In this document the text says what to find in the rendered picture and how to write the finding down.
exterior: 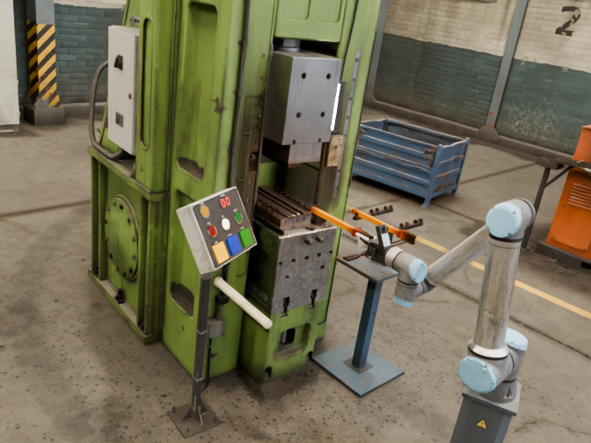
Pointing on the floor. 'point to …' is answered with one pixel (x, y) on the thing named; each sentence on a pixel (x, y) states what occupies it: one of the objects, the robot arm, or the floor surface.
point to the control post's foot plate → (187, 427)
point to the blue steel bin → (410, 157)
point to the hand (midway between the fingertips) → (360, 232)
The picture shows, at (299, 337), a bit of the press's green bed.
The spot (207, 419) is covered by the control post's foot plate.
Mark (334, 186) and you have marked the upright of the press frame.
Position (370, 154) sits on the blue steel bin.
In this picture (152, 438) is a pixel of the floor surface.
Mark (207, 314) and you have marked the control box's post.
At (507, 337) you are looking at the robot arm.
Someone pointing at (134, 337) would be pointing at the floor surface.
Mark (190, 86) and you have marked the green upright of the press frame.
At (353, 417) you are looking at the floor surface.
